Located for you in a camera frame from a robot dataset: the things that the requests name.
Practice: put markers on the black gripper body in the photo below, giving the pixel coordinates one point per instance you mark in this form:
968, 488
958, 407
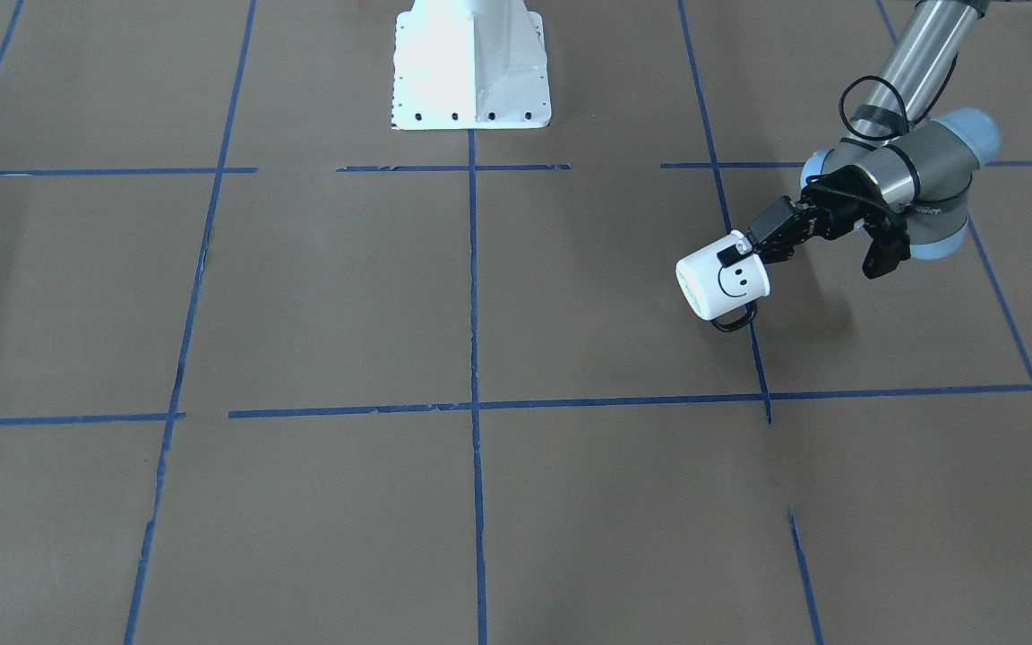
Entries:
831, 215

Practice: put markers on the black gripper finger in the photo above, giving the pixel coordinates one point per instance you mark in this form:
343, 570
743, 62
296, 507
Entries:
777, 248
782, 218

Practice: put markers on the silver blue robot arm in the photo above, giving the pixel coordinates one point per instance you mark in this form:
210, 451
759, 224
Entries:
897, 173

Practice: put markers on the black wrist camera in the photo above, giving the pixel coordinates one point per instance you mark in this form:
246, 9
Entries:
890, 246

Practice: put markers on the short torn blue tape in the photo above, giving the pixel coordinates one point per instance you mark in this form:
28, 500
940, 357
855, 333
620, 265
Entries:
814, 618

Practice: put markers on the blue tape strip lengthwise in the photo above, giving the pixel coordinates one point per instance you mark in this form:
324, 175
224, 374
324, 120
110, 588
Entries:
719, 183

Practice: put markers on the blue tape strip crosswise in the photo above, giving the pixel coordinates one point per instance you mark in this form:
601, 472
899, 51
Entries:
489, 405

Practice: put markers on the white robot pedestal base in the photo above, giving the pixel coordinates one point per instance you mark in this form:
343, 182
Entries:
470, 65

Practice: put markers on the white smiley mug black handle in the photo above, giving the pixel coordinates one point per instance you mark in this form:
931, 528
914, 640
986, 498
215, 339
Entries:
722, 282

